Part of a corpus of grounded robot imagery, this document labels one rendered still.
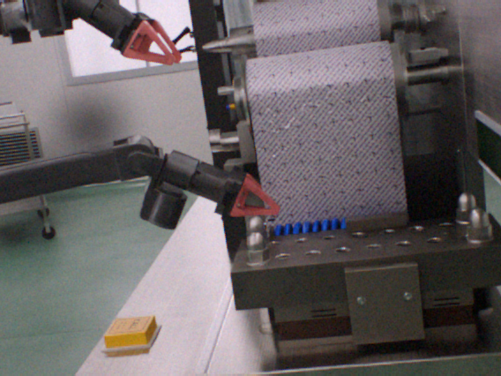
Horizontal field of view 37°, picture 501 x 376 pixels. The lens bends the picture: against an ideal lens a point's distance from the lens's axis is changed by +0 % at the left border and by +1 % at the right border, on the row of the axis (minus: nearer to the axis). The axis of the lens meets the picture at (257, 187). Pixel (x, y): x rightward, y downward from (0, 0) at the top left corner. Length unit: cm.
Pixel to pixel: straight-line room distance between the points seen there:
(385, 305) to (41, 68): 639
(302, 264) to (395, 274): 13
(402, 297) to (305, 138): 32
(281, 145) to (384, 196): 19
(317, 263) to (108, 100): 611
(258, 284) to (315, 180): 24
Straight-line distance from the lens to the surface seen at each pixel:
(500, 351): 108
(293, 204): 125
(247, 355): 113
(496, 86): 92
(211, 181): 123
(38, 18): 133
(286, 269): 108
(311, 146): 123
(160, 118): 702
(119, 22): 128
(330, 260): 108
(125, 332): 124
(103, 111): 714
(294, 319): 112
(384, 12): 146
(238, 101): 125
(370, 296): 107
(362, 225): 120
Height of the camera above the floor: 138
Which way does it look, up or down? 13 degrees down
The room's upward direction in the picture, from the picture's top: 8 degrees counter-clockwise
